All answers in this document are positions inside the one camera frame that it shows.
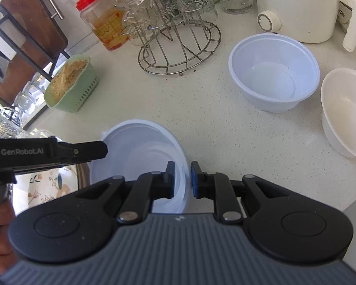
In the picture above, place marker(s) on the black knife rack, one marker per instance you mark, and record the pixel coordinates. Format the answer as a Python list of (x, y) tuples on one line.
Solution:
[(6, 50)]

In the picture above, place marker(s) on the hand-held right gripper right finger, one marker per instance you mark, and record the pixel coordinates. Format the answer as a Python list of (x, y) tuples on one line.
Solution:
[(195, 181)]

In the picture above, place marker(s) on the white electric cooking pot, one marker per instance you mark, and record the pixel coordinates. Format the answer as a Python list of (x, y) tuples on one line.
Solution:
[(299, 6)]

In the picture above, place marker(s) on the green basket of sprouts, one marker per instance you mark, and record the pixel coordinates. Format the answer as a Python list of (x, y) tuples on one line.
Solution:
[(68, 86)]

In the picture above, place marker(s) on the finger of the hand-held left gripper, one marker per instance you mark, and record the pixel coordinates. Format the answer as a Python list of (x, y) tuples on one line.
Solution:
[(47, 166), (83, 150)]

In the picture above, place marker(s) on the cut crystal goblet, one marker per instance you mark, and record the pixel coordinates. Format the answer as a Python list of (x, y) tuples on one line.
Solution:
[(197, 4)]

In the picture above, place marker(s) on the clear drinking glass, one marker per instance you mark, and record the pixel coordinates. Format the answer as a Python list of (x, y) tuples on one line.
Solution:
[(133, 9)]

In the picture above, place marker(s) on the white ceramic bowl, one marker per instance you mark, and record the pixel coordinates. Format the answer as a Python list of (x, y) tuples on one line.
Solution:
[(347, 109)]

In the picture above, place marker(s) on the deer print plate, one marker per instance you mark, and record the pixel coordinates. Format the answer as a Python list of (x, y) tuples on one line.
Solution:
[(47, 184)]

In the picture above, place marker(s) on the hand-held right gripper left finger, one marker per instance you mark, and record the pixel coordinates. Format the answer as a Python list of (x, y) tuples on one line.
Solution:
[(170, 179)]

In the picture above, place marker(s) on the person's left hand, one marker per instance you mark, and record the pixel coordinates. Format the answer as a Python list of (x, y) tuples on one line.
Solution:
[(1, 228)]

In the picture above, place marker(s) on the red lid plastic jar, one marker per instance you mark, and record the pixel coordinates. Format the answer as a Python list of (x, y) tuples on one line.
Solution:
[(101, 20)]

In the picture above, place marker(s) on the wooden cutting board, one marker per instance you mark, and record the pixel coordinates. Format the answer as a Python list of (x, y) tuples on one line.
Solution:
[(32, 20)]

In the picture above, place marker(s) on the textured glass mug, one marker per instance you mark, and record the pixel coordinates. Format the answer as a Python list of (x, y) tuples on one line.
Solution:
[(1, 124)]

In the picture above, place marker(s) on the pale blue plastic bowl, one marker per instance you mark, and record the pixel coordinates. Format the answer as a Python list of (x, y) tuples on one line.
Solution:
[(136, 154), (273, 74)]

